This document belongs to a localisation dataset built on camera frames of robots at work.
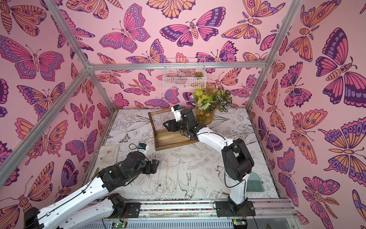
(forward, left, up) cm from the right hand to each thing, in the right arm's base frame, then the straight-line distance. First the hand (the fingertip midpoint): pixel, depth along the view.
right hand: (169, 120), depth 87 cm
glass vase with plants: (+20, -25, -2) cm, 32 cm away
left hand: (-23, +6, -7) cm, 24 cm away
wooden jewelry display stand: (0, +6, -21) cm, 22 cm away
